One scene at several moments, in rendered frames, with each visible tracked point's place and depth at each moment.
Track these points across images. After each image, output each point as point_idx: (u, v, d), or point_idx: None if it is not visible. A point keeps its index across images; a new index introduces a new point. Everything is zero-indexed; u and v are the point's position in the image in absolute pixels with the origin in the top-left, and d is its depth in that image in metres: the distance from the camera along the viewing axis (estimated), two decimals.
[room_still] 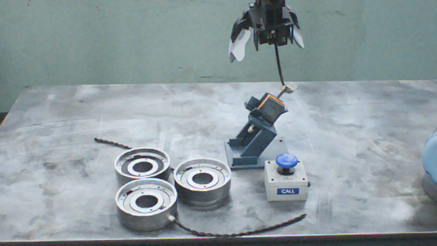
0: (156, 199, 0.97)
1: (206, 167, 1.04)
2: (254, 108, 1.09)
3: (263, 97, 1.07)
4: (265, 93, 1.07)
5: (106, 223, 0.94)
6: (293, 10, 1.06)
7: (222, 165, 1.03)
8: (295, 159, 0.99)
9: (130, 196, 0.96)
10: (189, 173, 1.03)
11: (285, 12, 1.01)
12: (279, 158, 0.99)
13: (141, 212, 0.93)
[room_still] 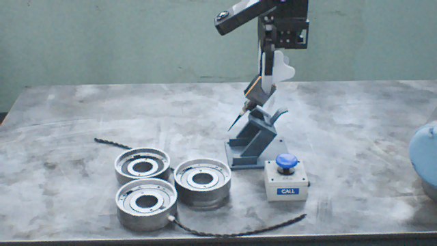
0: (156, 199, 0.97)
1: (206, 167, 1.04)
2: (245, 90, 1.06)
3: (255, 79, 1.05)
4: (256, 75, 1.05)
5: (106, 223, 0.94)
6: None
7: (222, 165, 1.03)
8: (295, 159, 0.99)
9: (130, 196, 0.96)
10: (189, 173, 1.03)
11: None
12: (279, 158, 0.99)
13: (141, 212, 0.93)
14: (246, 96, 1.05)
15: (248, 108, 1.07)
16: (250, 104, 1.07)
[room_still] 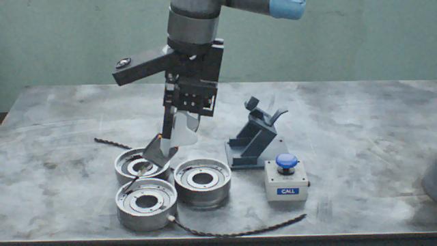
0: (156, 199, 0.97)
1: (206, 167, 1.04)
2: (144, 149, 0.94)
3: (154, 139, 0.92)
4: (157, 134, 0.92)
5: (106, 223, 0.94)
6: None
7: (222, 165, 1.03)
8: (295, 159, 0.99)
9: (130, 196, 0.96)
10: (189, 173, 1.03)
11: None
12: (279, 158, 0.99)
13: (141, 212, 0.93)
14: (143, 156, 0.92)
15: (147, 169, 0.94)
16: (148, 166, 0.94)
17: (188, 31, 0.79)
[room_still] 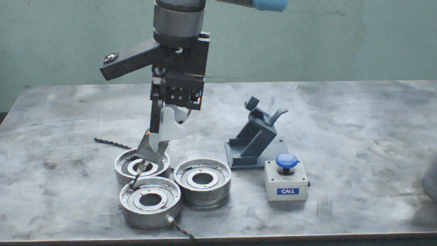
0: (160, 198, 0.97)
1: (206, 167, 1.04)
2: (138, 147, 0.95)
3: (144, 134, 0.93)
4: (146, 130, 0.93)
5: (106, 223, 0.94)
6: None
7: (222, 165, 1.03)
8: (295, 159, 0.99)
9: (136, 193, 0.97)
10: (189, 173, 1.03)
11: None
12: (279, 158, 0.99)
13: (142, 210, 0.93)
14: (136, 154, 0.93)
15: (144, 166, 0.95)
16: (145, 162, 0.95)
17: (173, 24, 0.79)
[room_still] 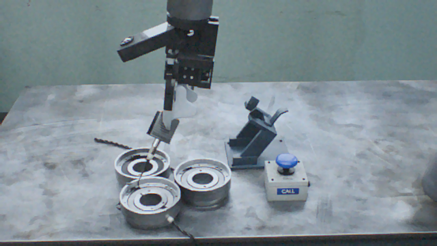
0: (160, 198, 0.97)
1: (206, 167, 1.04)
2: (148, 131, 0.99)
3: (156, 116, 0.99)
4: (156, 113, 1.00)
5: (106, 223, 0.94)
6: None
7: (222, 165, 1.03)
8: (295, 159, 0.99)
9: (136, 193, 0.97)
10: (189, 173, 1.03)
11: None
12: (279, 158, 0.99)
13: (142, 210, 0.93)
14: (151, 134, 0.98)
15: (156, 149, 0.99)
16: (157, 144, 0.99)
17: (185, 8, 0.86)
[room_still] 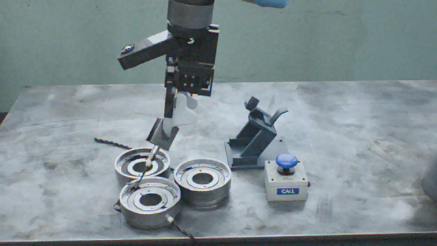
0: (160, 198, 0.97)
1: (206, 167, 1.04)
2: (148, 137, 0.99)
3: (156, 123, 0.99)
4: (157, 119, 1.00)
5: (106, 223, 0.94)
6: None
7: (222, 165, 1.03)
8: (295, 159, 0.99)
9: (136, 193, 0.97)
10: (189, 173, 1.03)
11: None
12: (279, 158, 0.99)
13: (142, 210, 0.93)
14: (151, 140, 0.98)
15: (155, 156, 0.99)
16: (156, 151, 0.99)
17: (186, 16, 0.86)
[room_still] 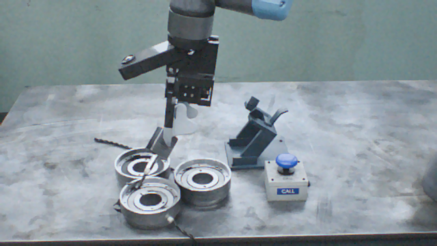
0: (160, 198, 0.97)
1: (206, 167, 1.04)
2: (148, 145, 1.00)
3: (157, 132, 1.00)
4: (157, 128, 1.01)
5: (106, 223, 0.94)
6: None
7: (222, 165, 1.03)
8: (295, 159, 0.99)
9: (136, 193, 0.97)
10: (189, 173, 1.03)
11: None
12: (279, 158, 0.99)
13: (142, 210, 0.93)
14: (152, 148, 0.98)
15: (153, 165, 0.99)
16: (156, 160, 0.99)
17: (186, 28, 0.87)
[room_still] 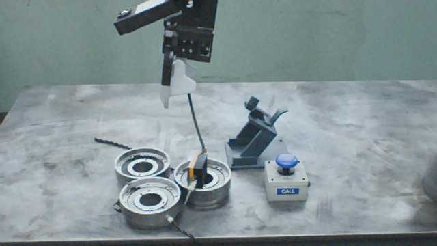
0: (160, 198, 0.97)
1: (206, 167, 1.04)
2: (199, 186, 0.99)
3: None
4: (205, 175, 1.02)
5: (106, 223, 0.94)
6: None
7: (222, 165, 1.03)
8: (295, 159, 0.99)
9: (136, 193, 0.97)
10: None
11: None
12: (279, 158, 0.99)
13: (142, 210, 0.93)
14: (188, 185, 0.99)
15: (190, 182, 0.96)
16: (190, 180, 0.97)
17: None
